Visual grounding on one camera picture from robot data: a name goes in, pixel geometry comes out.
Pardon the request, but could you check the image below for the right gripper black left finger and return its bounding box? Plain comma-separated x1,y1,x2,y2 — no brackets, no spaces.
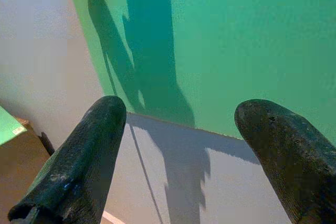
7,95,128,224

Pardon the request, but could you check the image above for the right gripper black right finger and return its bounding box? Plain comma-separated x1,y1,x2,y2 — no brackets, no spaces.
234,99,336,224

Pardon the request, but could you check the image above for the brown cardboard box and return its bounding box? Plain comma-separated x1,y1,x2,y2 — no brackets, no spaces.
0,118,56,217

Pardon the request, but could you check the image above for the green wall sheet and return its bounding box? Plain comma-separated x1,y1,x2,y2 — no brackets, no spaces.
62,0,336,141

